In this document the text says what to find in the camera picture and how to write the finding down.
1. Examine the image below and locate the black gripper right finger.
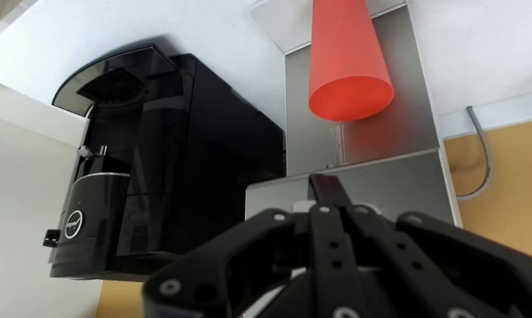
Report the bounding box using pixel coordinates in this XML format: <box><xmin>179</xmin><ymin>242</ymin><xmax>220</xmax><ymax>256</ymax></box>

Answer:
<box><xmin>329</xmin><ymin>173</ymin><xmax>532</xmax><ymax>318</ymax></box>

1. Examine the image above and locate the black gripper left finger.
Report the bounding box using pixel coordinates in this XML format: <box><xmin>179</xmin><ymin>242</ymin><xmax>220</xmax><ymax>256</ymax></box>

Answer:
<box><xmin>142</xmin><ymin>173</ymin><xmax>368</xmax><ymax>318</ymax></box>

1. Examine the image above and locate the black coffee machine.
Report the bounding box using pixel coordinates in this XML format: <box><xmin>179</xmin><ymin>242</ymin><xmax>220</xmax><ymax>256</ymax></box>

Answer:
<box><xmin>43</xmin><ymin>42</ymin><xmax>289</xmax><ymax>281</ymax></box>

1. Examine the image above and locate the red plastic cup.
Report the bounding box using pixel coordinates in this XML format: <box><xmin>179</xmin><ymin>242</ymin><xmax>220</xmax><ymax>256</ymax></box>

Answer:
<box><xmin>308</xmin><ymin>0</ymin><xmax>396</xmax><ymax>124</ymax></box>

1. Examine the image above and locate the black cylindrical milk container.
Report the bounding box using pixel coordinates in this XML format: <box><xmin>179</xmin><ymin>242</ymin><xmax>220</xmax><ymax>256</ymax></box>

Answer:
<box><xmin>43</xmin><ymin>171</ymin><xmax>133</xmax><ymax>279</ymax></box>

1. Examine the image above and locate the grey dispenser cable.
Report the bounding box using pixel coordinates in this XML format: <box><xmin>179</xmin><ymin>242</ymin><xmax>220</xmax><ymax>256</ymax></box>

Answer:
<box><xmin>456</xmin><ymin>104</ymin><xmax>494</xmax><ymax>201</ymax></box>

